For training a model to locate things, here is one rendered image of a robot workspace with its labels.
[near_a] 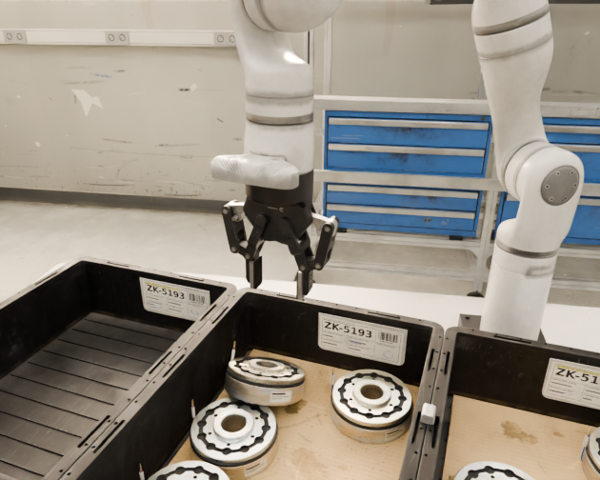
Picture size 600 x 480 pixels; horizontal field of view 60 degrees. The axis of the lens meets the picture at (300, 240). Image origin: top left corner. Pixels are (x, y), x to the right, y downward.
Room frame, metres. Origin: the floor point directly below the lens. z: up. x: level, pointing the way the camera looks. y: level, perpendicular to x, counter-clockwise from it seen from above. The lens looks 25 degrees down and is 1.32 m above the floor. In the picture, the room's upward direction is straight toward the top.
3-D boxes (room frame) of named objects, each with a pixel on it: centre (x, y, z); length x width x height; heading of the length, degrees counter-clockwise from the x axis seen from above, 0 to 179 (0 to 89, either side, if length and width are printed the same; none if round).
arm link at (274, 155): (0.53, 0.03, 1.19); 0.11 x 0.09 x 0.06; 158
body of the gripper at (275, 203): (0.54, 0.02, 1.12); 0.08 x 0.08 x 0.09
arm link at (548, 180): (0.73, -0.35, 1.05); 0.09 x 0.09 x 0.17; 11
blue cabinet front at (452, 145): (2.26, -0.46, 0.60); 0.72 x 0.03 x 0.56; 80
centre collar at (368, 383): (0.52, -0.09, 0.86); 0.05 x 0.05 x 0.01
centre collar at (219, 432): (0.47, 0.08, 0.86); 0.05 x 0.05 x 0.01
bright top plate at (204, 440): (0.47, 0.08, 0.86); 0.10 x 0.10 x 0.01
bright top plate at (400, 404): (0.52, -0.09, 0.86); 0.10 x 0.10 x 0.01
